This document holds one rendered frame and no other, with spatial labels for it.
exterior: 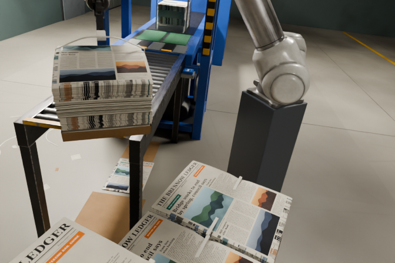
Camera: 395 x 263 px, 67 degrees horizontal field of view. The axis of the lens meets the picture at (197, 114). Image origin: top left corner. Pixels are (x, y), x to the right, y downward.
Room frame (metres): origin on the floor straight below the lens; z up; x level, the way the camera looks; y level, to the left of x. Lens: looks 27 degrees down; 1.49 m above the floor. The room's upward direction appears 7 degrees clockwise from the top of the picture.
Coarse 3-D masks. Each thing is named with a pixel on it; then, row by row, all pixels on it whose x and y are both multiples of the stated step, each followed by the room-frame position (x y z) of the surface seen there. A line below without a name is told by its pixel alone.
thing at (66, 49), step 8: (64, 48) 0.95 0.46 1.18; (72, 48) 0.96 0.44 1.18; (80, 48) 0.96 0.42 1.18; (88, 48) 0.98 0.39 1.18; (96, 48) 0.99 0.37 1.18; (104, 48) 1.00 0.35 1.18; (112, 48) 1.01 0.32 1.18; (120, 48) 1.02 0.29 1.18; (128, 48) 1.03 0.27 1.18; (136, 48) 1.04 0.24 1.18
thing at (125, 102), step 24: (72, 72) 0.81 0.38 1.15; (96, 72) 0.83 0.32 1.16; (120, 72) 0.85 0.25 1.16; (144, 72) 0.88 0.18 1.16; (72, 96) 0.76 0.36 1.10; (96, 96) 0.79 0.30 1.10; (120, 96) 0.82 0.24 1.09; (144, 96) 0.84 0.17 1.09; (72, 120) 0.78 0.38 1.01; (96, 120) 0.80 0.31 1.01; (120, 120) 0.83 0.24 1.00; (144, 120) 0.86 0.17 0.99
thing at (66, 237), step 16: (64, 224) 0.35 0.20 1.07; (48, 240) 0.32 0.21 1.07; (64, 240) 0.32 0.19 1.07; (80, 240) 0.32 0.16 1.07; (96, 240) 0.33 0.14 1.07; (32, 256) 0.29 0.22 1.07; (48, 256) 0.29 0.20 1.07; (64, 256) 0.29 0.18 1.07; (80, 256) 0.30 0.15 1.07; (96, 256) 0.30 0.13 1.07; (112, 256) 0.30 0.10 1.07; (128, 256) 0.31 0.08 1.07
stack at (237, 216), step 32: (192, 192) 0.73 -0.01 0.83; (224, 192) 0.75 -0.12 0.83; (256, 192) 0.77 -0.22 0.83; (160, 224) 0.59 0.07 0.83; (192, 224) 0.60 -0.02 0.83; (224, 224) 0.61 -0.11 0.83; (256, 224) 0.63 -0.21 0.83; (160, 256) 0.49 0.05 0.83; (192, 256) 0.50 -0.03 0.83; (224, 256) 0.51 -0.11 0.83; (256, 256) 0.52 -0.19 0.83
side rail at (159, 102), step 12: (180, 60) 2.18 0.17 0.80; (180, 72) 2.13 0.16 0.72; (168, 84) 1.68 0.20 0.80; (156, 96) 1.48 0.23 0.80; (168, 96) 1.64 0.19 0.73; (156, 108) 1.34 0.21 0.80; (156, 120) 1.33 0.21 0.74; (132, 144) 1.03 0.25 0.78; (144, 144) 1.09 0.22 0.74; (132, 156) 1.03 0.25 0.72
